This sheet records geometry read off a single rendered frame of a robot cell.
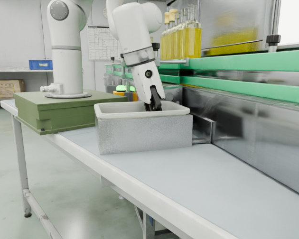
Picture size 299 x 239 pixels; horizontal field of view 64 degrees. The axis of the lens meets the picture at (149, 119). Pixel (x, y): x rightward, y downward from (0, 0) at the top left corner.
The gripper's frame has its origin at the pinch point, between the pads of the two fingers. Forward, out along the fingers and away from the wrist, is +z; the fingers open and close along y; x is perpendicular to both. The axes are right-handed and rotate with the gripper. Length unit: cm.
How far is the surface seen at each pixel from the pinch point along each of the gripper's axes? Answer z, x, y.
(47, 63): -33, 75, 548
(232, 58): -11.4, -17.0, -13.1
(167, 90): -4.1, -8.3, 9.4
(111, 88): 0, 1, 78
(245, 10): -20.9, -37.7, 6.8
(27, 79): -10, 139, 612
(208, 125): 3.7, -10.6, -8.4
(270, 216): 5.4, -1.7, -38.0
